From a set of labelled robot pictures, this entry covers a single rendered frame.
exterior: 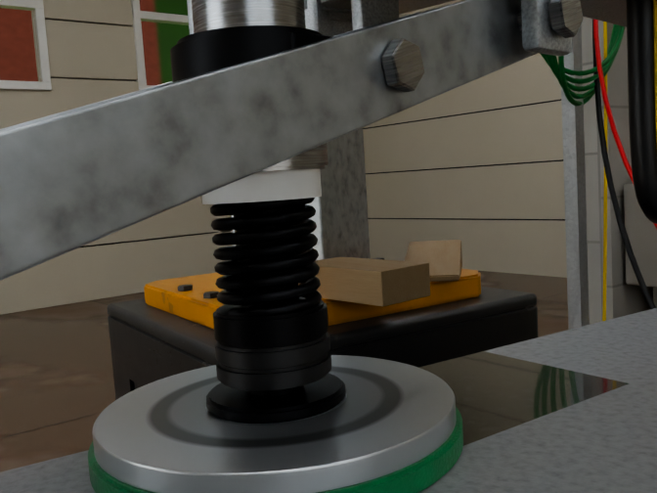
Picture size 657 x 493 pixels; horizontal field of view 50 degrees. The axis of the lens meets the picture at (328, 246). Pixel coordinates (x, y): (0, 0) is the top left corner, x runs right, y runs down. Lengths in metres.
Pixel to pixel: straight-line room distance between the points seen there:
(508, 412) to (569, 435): 0.05
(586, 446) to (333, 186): 0.86
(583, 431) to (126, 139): 0.31
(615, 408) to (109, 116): 0.36
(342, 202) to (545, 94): 5.16
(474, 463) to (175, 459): 0.16
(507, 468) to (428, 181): 6.83
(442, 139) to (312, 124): 6.70
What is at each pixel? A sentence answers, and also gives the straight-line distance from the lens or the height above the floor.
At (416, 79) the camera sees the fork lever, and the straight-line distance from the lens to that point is 0.41.
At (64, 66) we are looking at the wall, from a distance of 6.76.
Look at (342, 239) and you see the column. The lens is 1.24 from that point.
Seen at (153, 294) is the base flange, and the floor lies 0.77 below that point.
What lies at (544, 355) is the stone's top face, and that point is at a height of 0.80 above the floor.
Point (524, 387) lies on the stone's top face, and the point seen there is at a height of 0.80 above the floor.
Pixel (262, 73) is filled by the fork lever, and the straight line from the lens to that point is 0.34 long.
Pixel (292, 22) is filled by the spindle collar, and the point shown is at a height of 1.05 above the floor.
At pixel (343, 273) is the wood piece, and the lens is 1.02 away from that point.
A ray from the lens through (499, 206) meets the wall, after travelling 6.63.
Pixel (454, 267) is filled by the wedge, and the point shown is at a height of 0.80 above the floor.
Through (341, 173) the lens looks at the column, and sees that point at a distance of 1.25.
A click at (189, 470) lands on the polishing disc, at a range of 0.35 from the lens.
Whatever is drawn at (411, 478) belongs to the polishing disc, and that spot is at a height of 0.81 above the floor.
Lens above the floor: 0.96
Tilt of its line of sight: 5 degrees down
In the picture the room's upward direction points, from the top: 4 degrees counter-clockwise
